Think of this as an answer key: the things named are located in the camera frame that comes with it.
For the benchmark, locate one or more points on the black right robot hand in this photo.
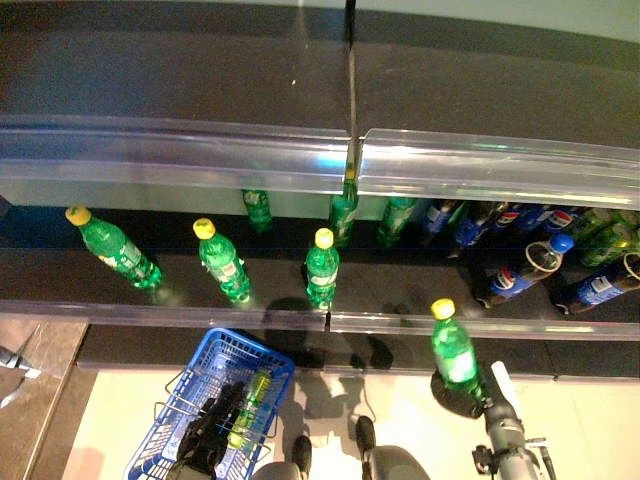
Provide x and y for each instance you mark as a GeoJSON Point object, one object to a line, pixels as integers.
{"type": "Point", "coordinates": [460, 402]}

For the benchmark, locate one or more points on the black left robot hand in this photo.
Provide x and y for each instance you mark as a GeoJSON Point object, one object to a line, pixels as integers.
{"type": "Point", "coordinates": [210, 435]}

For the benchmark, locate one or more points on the green soda bottle yellow cap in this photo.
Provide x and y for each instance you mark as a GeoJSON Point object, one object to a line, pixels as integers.
{"type": "Point", "coordinates": [222, 265]}
{"type": "Point", "coordinates": [117, 252]}
{"type": "Point", "coordinates": [397, 220]}
{"type": "Point", "coordinates": [452, 355]}
{"type": "Point", "coordinates": [250, 405]}
{"type": "Point", "coordinates": [462, 210]}
{"type": "Point", "coordinates": [322, 275]}

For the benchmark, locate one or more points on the blue plastic shopping basket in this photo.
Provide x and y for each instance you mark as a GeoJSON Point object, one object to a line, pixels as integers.
{"type": "Point", "coordinates": [150, 465]}

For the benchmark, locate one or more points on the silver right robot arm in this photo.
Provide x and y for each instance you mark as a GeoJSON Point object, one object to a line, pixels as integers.
{"type": "Point", "coordinates": [510, 445]}

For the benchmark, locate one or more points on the grey right robot leg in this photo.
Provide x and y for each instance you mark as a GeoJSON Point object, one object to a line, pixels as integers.
{"type": "Point", "coordinates": [395, 462]}

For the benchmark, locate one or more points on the black base shelf plinth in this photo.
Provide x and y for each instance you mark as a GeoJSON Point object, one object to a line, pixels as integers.
{"type": "Point", "coordinates": [140, 350]}

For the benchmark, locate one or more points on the dark cola bottle blue label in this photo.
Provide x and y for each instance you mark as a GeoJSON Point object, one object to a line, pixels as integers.
{"type": "Point", "coordinates": [532, 220]}
{"type": "Point", "coordinates": [467, 232]}
{"type": "Point", "coordinates": [559, 220]}
{"type": "Point", "coordinates": [595, 290]}
{"type": "Point", "coordinates": [439, 217]}
{"type": "Point", "coordinates": [507, 220]}
{"type": "Point", "coordinates": [510, 282]}

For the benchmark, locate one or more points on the dark metal shelf board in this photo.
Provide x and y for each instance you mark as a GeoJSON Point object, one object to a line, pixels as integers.
{"type": "Point", "coordinates": [185, 280]}
{"type": "Point", "coordinates": [150, 75]}

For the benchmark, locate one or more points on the green soda can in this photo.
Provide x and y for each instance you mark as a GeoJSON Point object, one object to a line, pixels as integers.
{"type": "Point", "coordinates": [592, 222]}
{"type": "Point", "coordinates": [625, 220]}
{"type": "Point", "coordinates": [602, 247]}

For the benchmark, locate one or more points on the black shelf upright strip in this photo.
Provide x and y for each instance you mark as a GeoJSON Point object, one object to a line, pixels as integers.
{"type": "Point", "coordinates": [350, 20]}

